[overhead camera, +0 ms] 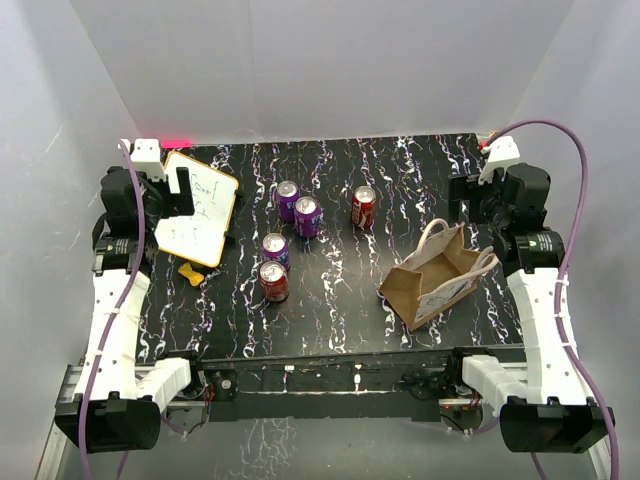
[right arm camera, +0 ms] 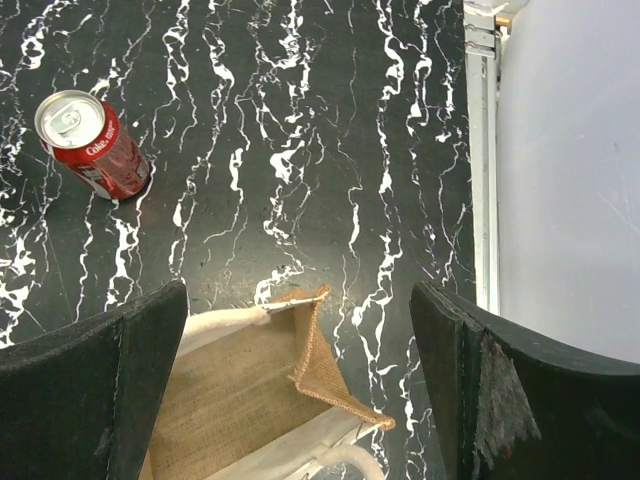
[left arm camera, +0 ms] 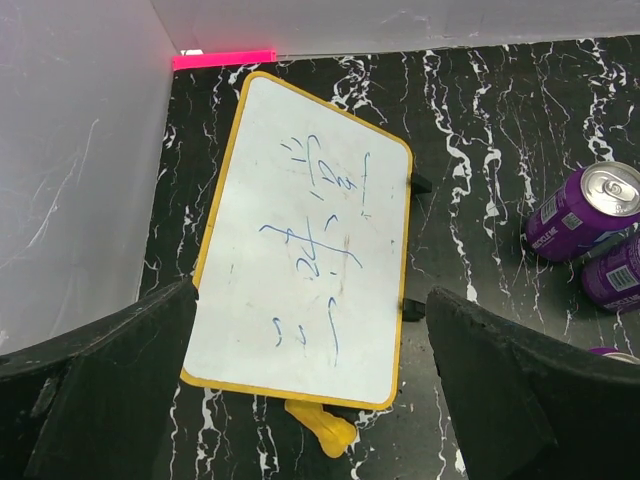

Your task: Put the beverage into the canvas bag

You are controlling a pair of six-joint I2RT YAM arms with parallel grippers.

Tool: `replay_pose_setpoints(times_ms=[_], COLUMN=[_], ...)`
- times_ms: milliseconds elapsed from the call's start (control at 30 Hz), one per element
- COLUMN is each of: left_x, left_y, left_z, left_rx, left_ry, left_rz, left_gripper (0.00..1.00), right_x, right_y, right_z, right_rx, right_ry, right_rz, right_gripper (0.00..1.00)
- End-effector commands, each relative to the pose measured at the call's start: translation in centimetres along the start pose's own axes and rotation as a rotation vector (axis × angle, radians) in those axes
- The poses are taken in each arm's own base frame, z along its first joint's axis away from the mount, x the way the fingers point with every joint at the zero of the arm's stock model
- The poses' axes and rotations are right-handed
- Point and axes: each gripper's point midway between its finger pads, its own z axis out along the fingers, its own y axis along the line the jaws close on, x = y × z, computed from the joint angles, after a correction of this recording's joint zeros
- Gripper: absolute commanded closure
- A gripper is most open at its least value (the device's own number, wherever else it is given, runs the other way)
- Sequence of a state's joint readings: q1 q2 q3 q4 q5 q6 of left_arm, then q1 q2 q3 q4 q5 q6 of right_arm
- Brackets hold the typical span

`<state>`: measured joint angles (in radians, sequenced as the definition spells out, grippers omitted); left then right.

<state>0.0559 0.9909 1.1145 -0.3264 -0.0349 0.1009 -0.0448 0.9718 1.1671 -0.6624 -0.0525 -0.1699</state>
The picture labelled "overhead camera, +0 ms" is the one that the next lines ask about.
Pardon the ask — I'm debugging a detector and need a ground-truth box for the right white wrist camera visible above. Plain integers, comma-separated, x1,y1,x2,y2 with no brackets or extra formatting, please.
478,136,520,185

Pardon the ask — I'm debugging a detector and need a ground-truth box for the purple Fanta can rear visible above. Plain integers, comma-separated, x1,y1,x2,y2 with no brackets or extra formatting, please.
275,180,300,223

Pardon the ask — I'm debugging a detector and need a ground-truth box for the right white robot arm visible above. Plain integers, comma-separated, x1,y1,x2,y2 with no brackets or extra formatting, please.
445,163,613,454

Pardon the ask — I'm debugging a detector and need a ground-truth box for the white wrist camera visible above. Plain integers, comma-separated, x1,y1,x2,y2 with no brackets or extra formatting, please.
130,138,166,182
478,136,520,185

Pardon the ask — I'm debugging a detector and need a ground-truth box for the red cola can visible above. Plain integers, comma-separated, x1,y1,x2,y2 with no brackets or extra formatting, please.
351,185,377,229
259,261,289,302

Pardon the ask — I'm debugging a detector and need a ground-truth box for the black base frame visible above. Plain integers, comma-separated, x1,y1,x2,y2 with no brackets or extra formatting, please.
161,347,483,422

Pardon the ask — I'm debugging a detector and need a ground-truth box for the purple Fanta can front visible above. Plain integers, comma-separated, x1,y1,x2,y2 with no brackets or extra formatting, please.
262,233,291,271

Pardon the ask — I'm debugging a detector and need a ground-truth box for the yellow framed whiteboard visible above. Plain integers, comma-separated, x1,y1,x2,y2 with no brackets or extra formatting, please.
155,151,239,268

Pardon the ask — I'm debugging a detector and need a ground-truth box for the brown canvas tote bag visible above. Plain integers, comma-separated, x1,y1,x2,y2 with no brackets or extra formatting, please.
379,218,499,331

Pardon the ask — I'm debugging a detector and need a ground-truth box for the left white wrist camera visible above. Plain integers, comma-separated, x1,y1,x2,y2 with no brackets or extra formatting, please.
130,138,166,182

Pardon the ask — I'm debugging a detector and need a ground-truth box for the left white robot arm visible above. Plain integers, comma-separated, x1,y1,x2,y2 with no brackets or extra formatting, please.
54,167,207,454

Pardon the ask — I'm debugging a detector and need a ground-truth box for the purple fanta can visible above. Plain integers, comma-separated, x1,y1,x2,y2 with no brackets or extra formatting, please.
262,233,291,271
294,197,322,238
275,180,300,223

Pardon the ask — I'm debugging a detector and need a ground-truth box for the red cola can front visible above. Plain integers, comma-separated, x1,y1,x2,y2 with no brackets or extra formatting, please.
259,261,289,302

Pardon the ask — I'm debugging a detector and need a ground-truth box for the pink tape strip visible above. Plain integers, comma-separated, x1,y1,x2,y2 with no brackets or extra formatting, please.
160,141,193,149

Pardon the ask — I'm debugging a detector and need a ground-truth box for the purple Fanta can middle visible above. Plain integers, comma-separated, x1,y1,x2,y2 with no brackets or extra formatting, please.
294,197,322,238

